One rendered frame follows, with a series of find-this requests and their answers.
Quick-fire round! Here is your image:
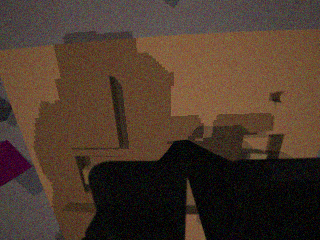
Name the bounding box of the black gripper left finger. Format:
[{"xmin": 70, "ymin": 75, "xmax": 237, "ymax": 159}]
[{"xmin": 88, "ymin": 140, "xmax": 188, "ymax": 240}]

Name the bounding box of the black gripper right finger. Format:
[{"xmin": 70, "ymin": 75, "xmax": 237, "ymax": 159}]
[{"xmin": 182, "ymin": 140, "xmax": 320, "ymax": 240}]

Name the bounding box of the magenta block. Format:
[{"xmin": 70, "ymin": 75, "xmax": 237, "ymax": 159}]
[{"xmin": 0, "ymin": 140, "xmax": 32, "ymax": 186}]

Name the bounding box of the tan wooden puzzle board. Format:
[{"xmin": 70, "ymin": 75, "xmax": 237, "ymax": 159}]
[{"xmin": 0, "ymin": 29, "xmax": 320, "ymax": 240}]

